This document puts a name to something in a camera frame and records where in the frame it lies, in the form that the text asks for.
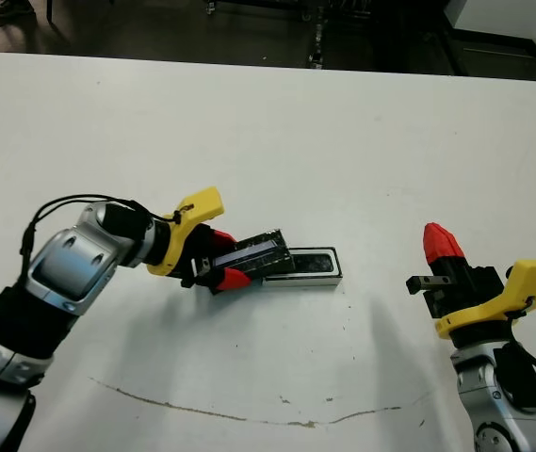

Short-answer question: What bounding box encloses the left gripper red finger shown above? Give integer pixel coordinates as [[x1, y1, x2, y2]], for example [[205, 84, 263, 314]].
[[195, 266, 253, 296], [208, 229, 242, 256]]

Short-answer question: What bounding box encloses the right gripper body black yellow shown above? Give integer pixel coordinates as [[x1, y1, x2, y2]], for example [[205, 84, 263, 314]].
[[406, 259, 536, 348]]

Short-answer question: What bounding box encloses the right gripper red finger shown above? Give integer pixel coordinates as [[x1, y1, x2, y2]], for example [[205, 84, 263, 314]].
[[437, 223, 473, 280], [422, 223, 449, 279]]

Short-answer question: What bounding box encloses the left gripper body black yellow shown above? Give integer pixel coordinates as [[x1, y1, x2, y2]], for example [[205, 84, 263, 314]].
[[146, 186, 225, 289]]

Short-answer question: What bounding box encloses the glossy black box lid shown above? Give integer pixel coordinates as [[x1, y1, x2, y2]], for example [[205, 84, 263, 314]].
[[210, 229, 295, 296]]

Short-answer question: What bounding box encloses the black camera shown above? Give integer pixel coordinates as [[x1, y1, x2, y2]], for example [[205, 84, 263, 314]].
[[291, 252, 334, 274]]

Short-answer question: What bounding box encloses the white-lined box base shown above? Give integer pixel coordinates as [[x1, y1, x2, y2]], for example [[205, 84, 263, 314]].
[[262, 246, 344, 293]]

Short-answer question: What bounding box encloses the white cabinet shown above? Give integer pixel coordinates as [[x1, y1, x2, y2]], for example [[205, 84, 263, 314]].
[[444, 0, 536, 48]]

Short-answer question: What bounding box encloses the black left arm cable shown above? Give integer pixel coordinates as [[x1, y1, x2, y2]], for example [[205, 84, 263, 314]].
[[20, 192, 182, 272]]

